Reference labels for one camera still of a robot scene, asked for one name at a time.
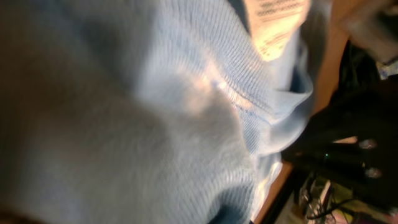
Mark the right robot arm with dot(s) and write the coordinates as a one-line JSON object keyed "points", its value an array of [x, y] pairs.
{"points": [[353, 141]]}

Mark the light blue printed t-shirt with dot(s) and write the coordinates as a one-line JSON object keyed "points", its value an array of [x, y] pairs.
{"points": [[152, 111]]}

